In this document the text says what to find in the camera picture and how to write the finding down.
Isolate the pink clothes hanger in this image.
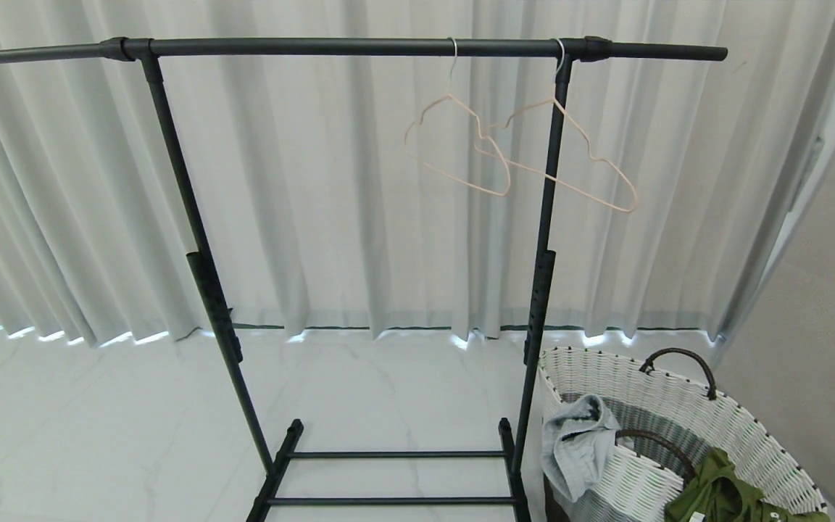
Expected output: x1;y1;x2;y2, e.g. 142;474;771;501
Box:
404;38;512;198
473;38;639;214

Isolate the green printed shirt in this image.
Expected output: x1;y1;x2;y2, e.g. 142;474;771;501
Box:
664;447;831;522

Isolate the black clothes rack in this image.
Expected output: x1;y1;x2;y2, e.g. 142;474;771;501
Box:
0;35;728;522

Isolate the white laundry basket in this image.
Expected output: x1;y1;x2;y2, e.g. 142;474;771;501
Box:
538;347;830;522

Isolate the white curtain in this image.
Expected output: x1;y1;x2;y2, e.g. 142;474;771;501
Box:
0;0;835;347

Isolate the pale grey garment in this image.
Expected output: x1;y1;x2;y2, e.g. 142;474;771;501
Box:
540;394;625;503

